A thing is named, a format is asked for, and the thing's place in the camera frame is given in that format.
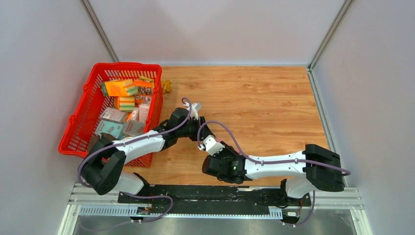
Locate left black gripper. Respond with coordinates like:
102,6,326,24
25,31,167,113
177,116,213,141

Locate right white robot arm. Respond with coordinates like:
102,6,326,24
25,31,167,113
202,143,351,205

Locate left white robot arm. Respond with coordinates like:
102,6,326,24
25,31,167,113
78,108,213,203

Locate yellow banana toy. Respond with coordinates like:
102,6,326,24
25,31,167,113
161,80,172,94

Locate teal snack packet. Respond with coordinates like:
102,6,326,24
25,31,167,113
94,120,124,139

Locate orange green sponge pack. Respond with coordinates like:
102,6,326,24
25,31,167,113
101,79,138,97

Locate brown crumpled packet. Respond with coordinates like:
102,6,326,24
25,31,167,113
87,133,116,152

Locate red plastic basket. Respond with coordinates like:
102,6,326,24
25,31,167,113
58,62,163,158

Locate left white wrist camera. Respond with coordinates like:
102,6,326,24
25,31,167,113
185,102,202,120

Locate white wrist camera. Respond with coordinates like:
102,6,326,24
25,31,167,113
198,135,225,156
185,102,202,120

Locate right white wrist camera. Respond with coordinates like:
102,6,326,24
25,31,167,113
198,135,225,156

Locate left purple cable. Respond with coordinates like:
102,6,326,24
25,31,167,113
77,97,192,224

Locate purple cable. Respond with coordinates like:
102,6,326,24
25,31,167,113
196,120,352,227
77,97,192,224

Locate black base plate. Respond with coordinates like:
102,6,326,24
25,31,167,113
117,185,311,215

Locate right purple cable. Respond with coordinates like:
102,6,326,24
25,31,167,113
196,120,352,227

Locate aluminium frame rail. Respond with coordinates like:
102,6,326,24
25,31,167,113
69,185,364,220

